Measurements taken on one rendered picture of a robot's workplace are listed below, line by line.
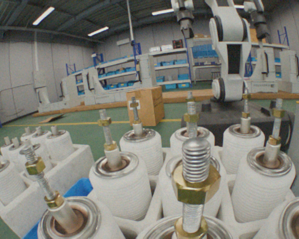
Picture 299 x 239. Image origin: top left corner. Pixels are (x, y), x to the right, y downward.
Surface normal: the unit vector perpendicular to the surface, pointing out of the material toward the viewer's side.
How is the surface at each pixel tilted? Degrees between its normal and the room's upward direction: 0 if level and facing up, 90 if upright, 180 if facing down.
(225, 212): 0
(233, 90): 106
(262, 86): 90
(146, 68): 90
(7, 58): 90
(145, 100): 90
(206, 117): 45
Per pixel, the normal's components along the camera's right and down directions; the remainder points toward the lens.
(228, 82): -0.19, 0.74
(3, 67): 0.94, -0.04
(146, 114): -0.36, 0.30
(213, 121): -0.30, -0.45
